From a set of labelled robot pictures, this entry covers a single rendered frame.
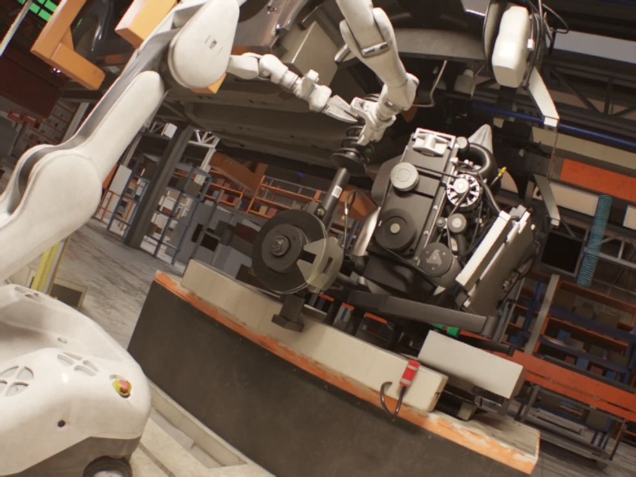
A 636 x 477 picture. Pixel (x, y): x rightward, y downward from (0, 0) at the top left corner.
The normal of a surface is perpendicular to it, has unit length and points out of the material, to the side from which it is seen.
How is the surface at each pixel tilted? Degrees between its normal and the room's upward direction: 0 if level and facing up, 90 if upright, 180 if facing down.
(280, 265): 90
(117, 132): 90
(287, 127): 112
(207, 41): 90
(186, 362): 90
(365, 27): 125
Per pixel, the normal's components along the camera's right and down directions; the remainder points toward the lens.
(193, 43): 0.59, 0.18
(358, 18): -0.30, 0.35
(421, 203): -0.50, -0.30
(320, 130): -0.51, 0.02
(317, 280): 0.60, 0.56
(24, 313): 0.82, -0.02
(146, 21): 0.77, 0.28
